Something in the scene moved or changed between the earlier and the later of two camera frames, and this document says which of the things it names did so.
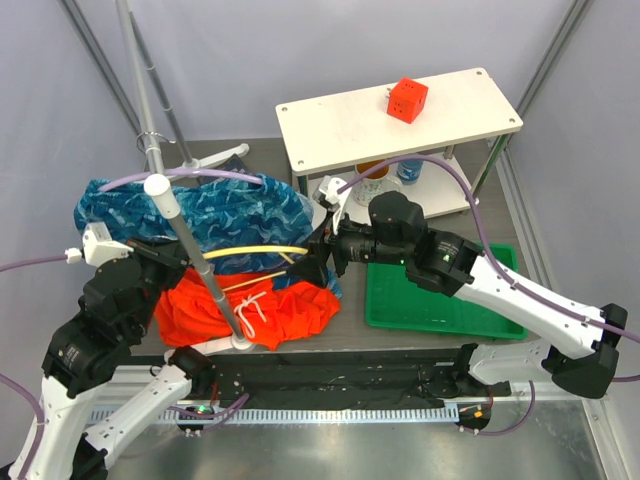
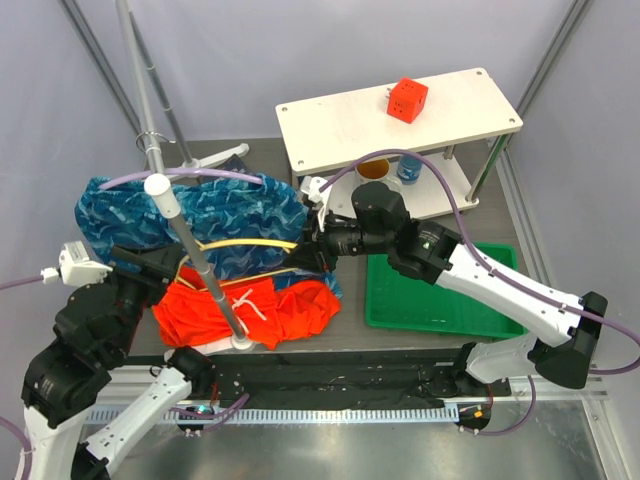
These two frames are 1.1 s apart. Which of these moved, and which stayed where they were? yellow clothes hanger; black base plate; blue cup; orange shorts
Moved: yellow clothes hanger
Stayed: black base plate; blue cup; orange shorts
